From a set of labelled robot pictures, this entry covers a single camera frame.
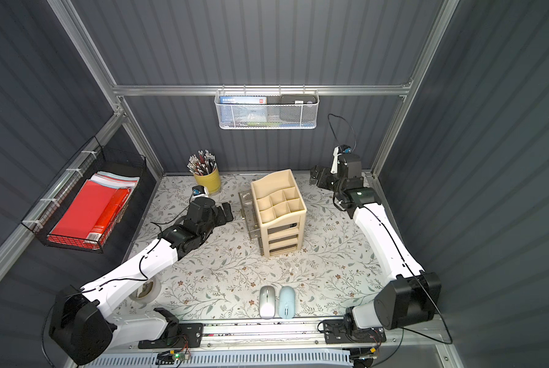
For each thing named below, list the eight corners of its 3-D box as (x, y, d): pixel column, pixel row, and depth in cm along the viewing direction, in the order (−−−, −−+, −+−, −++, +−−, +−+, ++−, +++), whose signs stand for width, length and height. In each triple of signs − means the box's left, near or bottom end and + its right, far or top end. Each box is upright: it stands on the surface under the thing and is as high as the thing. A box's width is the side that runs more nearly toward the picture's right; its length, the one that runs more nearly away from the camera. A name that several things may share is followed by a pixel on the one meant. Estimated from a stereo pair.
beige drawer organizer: (266, 260, 92) (261, 222, 71) (257, 218, 105) (250, 176, 83) (302, 251, 95) (309, 212, 73) (289, 212, 108) (291, 169, 86)
